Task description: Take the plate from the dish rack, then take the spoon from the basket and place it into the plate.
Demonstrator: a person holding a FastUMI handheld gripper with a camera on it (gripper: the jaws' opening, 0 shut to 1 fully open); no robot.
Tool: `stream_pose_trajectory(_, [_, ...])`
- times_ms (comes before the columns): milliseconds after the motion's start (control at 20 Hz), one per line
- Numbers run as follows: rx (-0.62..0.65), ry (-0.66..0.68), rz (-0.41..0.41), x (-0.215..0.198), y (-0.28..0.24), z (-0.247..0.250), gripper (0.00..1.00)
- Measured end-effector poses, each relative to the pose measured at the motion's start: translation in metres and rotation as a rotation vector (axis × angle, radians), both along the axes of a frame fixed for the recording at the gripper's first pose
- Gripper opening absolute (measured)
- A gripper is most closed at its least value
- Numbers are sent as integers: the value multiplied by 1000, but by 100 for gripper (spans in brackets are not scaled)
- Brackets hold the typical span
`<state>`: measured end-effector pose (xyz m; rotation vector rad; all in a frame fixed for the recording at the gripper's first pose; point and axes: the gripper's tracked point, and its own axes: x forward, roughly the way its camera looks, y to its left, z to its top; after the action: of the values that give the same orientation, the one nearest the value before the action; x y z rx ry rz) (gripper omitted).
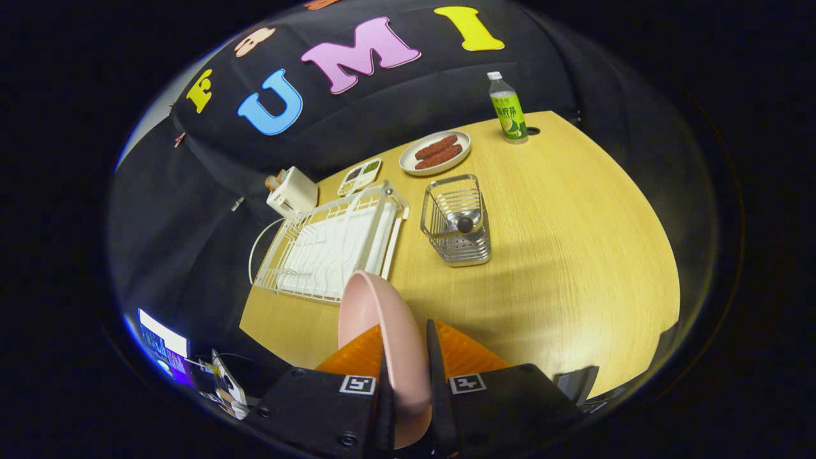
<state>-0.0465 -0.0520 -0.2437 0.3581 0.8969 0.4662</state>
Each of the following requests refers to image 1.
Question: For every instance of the pink plate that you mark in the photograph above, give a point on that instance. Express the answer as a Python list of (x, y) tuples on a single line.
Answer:
[(401, 357)]

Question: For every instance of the green tea bottle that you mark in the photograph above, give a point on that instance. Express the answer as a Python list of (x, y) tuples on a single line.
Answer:
[(508, 111)]

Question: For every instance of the white side desk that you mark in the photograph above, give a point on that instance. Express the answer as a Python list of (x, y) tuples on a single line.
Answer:
[(223, 389)]

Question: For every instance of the toasted bread slice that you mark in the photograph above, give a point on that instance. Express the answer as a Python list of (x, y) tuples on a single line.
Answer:
[(273, 183)]

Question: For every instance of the black backdrop cloth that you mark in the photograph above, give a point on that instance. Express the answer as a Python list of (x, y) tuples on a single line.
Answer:
[(382, 108)]

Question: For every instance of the pink clip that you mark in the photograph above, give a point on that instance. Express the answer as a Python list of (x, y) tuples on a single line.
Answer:
[(180, 137)]

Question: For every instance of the white clip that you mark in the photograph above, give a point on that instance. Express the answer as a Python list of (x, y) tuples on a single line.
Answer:
[(237, 204)]

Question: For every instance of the brown sausage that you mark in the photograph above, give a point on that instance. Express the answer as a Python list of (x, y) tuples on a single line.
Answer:
[(440, 157), (436, 146)]

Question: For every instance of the white compartment tray with spices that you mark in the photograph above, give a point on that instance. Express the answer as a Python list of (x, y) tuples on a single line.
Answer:
[(360, 176)]

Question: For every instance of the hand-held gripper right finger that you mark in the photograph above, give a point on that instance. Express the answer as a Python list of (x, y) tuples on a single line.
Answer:
[(440, 408)]

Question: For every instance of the computer monitor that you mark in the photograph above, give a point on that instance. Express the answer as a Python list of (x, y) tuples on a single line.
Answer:
[(164, 347)]

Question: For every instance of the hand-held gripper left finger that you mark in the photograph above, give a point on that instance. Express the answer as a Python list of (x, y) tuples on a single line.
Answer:
[(319, 414)]

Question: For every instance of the white toaster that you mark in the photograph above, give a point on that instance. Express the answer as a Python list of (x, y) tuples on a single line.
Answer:
[(294, 194)]

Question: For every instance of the white plate with sausages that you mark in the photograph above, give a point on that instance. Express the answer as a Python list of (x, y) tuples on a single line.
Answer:
[(462, 143)]

